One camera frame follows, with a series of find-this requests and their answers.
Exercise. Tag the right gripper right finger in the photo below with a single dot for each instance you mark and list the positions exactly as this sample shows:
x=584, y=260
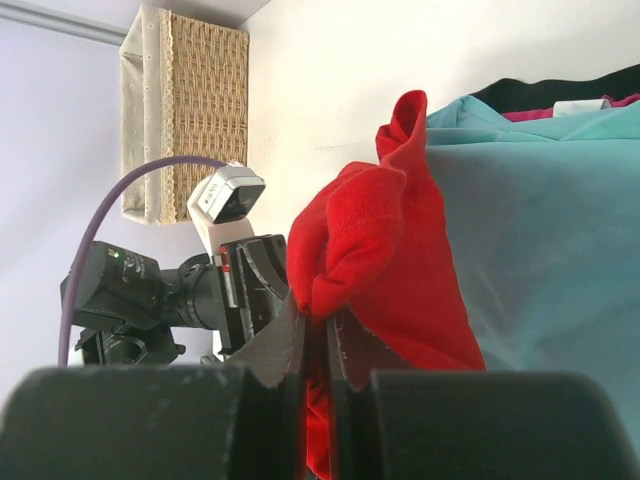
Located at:
x=391, y=421

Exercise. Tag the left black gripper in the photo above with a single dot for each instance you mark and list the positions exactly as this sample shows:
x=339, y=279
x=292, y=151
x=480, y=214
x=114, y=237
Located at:
x=127, y=306

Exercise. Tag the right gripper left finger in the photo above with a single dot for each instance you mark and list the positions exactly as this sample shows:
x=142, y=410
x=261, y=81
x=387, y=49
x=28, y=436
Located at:
x=241, y=419

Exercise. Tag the red t shirt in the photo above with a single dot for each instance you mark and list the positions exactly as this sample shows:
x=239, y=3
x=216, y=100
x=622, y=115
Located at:
x=374, y=239

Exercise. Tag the wicker basket with cloth liner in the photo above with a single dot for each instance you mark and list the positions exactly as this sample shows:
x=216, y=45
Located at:
x=184, y=90

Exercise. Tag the teal t shirt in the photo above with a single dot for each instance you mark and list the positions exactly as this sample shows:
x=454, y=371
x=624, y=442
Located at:
x=543, y=219

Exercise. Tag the pink t shirt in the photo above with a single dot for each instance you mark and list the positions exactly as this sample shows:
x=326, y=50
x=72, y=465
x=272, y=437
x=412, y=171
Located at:
x=571, y=107

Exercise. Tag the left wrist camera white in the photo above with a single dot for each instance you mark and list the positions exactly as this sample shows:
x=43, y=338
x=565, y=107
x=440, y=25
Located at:
x=219, y=205

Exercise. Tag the left aluminium frame post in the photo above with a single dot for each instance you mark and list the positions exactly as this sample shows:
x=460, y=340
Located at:
x=62, y=23

